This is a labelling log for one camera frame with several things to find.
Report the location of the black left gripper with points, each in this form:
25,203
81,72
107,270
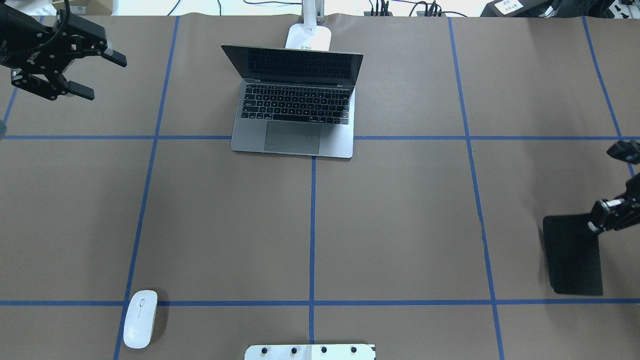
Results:
14,50

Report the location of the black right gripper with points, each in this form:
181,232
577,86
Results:
611,214

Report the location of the black mouse pad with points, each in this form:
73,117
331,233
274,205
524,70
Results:
572,255

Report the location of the grey laptop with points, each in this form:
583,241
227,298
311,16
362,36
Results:
294,101

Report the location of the white desk lamp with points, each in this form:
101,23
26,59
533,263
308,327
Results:
310,34

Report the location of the white computer mouse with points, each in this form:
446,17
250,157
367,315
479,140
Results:
139,319

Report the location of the white mounting plate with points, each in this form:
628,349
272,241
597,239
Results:
340,351

